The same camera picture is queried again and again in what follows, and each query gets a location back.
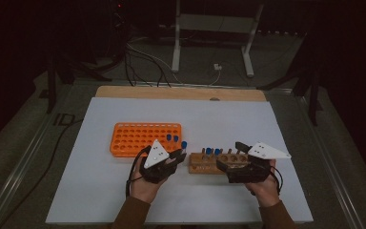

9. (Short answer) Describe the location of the wooden test tube rack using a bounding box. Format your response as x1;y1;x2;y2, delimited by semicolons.
188;147;252;176

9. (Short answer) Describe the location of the orange plastic test tube rack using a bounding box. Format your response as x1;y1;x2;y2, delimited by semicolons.
109;122;183;158

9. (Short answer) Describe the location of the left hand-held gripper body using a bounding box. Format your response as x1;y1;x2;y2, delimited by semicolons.
138;138;177;185

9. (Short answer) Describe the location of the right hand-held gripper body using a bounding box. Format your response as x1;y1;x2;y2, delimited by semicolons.
227;141;292;184

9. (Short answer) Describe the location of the person's left hand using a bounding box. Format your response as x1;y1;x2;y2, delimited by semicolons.
130;156;168;204

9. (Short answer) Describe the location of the white table sheet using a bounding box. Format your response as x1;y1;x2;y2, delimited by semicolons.
45;96;315;225

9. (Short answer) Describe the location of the left hand-held gripper black cable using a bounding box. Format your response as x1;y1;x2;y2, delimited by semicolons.
125;145;153;199

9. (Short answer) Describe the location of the bundle of black floor cables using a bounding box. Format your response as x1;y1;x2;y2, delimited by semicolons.
123;41;173;89

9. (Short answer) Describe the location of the white metal stand frame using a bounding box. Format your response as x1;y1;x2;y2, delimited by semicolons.
171;0;265;78

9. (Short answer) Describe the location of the right hand-held gripper black cable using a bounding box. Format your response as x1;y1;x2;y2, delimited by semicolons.
268;165;284;196

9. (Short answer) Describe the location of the hand-held gripper black cable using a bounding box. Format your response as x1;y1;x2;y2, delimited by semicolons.
268;165;284;196
125;145;153;199

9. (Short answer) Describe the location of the metal floor rail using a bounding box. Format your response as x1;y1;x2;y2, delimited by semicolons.
296;94;365;229
0;83;77;228

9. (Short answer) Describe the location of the black tripod stand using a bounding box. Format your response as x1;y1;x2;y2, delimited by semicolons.
256;31;326;127
37;53;113;115

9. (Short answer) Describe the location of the dark equipment stand red light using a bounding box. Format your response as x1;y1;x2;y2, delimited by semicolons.
108;0;132;63

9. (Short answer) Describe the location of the white cable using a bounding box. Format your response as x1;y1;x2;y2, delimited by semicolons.
208;69;223;87

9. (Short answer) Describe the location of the black floor cable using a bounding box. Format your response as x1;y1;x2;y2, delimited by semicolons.
0;118;84;229

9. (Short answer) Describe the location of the person's right hand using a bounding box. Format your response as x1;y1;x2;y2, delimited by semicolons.
244;158;281;208

